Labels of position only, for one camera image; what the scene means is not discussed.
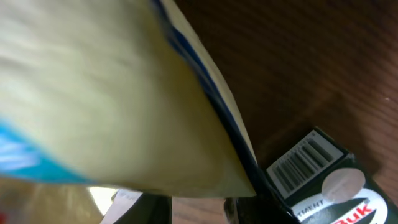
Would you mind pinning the yellow chips bag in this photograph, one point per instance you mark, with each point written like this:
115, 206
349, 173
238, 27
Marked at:
117, 93

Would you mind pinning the dark green round-logo packet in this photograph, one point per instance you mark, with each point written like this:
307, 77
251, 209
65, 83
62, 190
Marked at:
319, 181

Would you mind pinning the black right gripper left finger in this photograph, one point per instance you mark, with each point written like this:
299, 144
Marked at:
149, 209

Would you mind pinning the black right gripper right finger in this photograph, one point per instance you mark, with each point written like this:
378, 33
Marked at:
255, 210

